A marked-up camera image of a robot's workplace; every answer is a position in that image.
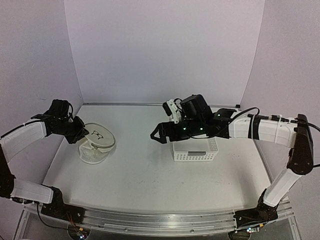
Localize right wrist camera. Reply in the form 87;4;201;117
162;98;184;124

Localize white perforated plastic basket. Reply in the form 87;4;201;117
172;138;219;162

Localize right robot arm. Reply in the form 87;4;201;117
150;94;317;222

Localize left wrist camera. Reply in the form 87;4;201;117
65;112;74;123

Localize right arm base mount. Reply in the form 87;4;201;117
233;189;278;230

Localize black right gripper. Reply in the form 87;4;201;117
150;117;205;145

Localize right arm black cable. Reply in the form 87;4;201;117
189;107;320;168

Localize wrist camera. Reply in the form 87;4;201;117
162;98;184;124
65;112;74;123

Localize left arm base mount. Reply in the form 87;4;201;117
41;186;85;224

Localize aluminium table rail frame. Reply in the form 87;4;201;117
14;100;303;240

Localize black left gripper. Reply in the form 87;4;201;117
54;115;89;144

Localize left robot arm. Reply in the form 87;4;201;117
0;99;89;219

